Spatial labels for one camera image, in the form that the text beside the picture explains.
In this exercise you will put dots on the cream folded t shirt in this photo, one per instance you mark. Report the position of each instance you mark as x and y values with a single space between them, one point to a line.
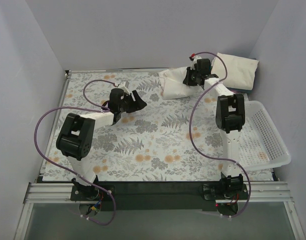
239 71

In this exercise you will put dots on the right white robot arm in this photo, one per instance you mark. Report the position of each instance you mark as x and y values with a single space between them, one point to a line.
229 119

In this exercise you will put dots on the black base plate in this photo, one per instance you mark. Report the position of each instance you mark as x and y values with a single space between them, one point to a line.
169 195

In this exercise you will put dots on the floral table mat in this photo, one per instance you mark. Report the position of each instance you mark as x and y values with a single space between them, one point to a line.
168 140

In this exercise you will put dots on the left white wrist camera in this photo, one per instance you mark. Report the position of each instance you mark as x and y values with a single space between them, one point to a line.
124 86

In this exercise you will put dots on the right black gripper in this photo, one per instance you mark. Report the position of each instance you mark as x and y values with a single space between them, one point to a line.
193 78

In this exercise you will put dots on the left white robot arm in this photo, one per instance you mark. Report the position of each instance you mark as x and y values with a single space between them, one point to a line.
76 135

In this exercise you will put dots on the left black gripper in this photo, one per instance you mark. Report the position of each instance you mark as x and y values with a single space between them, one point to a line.
130 102

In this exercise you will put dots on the white plastic basket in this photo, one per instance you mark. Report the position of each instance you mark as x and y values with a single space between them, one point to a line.
261 145

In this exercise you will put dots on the white t shirt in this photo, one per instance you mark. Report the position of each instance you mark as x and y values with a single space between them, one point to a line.
171 81

